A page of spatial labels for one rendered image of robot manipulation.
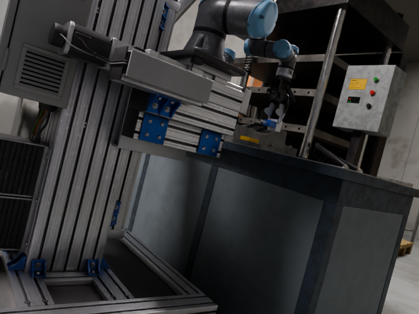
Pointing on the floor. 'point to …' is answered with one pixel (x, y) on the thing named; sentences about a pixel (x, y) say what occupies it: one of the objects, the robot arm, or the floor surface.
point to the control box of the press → (368, 104)
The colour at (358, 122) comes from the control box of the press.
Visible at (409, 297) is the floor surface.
